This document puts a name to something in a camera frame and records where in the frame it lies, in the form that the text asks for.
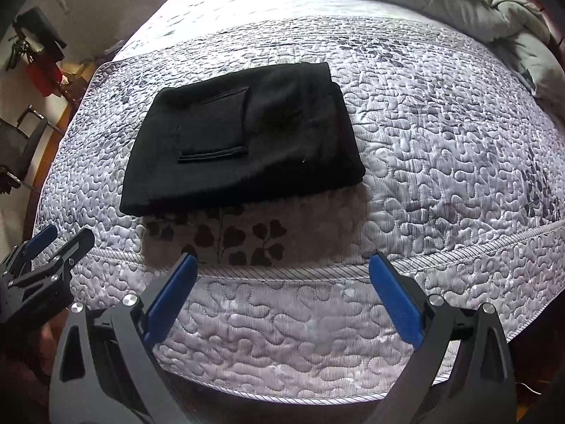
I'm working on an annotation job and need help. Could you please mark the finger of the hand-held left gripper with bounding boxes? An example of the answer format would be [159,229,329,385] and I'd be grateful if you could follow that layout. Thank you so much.
[8,228,96,293]
[0,224,59,277]

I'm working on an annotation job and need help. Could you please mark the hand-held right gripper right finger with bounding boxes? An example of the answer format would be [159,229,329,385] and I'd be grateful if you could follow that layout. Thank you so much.
[368,252,518,424]

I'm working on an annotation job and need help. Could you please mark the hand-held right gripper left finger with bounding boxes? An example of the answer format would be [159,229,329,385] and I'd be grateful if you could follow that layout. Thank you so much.
[48,253,199,424]

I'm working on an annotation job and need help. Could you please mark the black pants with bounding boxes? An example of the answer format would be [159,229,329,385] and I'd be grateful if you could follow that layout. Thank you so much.
[119,63,366,217]

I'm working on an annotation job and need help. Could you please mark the grey mesh office chair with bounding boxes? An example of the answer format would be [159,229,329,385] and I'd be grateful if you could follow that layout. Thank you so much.
[0,105,50,192]

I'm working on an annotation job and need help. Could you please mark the grey quilted bedspread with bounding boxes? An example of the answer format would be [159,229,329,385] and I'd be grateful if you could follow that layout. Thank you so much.
[33,0,565,404]

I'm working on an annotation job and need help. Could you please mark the red garment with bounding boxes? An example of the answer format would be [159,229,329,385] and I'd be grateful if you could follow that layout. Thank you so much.
[24,63,61,97]

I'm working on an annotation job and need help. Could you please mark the black bag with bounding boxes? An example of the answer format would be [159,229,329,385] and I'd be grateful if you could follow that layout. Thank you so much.
[12,6,68,61]

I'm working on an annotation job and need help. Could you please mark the grey-green comforter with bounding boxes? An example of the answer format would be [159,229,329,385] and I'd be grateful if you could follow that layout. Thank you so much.
[183,0,565,112]

